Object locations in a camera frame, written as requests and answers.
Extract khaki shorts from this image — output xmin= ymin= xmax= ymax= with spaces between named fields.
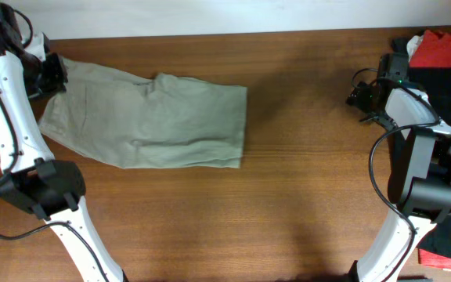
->
xmin=38 ymin=60 xmax=247 ymax=169

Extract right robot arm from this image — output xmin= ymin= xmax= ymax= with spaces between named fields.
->
xmin=346 ymin=53 xmax=451 ymax=282

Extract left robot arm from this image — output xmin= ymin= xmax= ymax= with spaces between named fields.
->
xmin=0 ymin=2 xmax=127 ymax=281

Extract white cloth piece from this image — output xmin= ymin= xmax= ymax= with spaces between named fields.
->
xmin=406 ymin=35 xmax=424 ymax=57

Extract red garment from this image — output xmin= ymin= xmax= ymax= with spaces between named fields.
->
xmin=406 ymin=29 xmax=451 ymax=272

